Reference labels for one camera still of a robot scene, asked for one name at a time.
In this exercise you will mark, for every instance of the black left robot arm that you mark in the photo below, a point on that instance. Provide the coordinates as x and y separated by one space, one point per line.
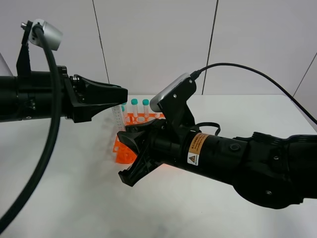
30 97

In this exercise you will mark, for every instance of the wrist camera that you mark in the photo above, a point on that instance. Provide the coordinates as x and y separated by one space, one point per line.
51 35
172 102

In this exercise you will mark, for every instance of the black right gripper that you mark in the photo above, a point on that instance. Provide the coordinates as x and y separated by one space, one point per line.
156 143

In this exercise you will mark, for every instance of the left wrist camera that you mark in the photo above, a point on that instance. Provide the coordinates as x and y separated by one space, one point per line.
51 35

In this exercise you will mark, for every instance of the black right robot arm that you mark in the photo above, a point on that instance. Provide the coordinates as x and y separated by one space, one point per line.
265 170

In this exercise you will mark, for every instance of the orange test tube rack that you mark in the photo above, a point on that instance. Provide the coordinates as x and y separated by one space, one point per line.
124 155

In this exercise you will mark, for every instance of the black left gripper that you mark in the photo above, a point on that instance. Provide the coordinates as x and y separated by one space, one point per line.
82 98

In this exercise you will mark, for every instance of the teal-capped test tube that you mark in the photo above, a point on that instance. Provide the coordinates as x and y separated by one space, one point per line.
118 117

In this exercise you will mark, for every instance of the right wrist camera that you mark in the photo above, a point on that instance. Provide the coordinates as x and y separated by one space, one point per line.
172 102

